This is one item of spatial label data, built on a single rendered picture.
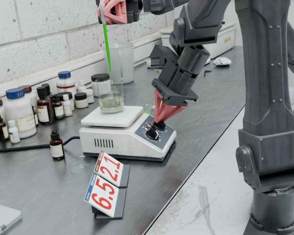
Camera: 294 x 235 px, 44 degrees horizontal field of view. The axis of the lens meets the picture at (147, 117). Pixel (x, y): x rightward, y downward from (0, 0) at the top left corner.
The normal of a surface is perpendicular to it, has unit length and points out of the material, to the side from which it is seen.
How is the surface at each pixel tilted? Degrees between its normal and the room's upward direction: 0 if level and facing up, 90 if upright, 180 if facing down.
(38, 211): 0
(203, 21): 144
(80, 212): 0
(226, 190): 0
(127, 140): 90
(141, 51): 90
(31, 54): 90
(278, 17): 80
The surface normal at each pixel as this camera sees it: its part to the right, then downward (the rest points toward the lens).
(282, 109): 0.22, 0.15
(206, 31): 0.20, 0.95
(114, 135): -0.30, 0.35
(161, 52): -0.76, -0.03
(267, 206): -0.55, 0.33
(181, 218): -0.07, -0.94
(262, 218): -0.79, 0.26
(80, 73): 0.88, 0.10
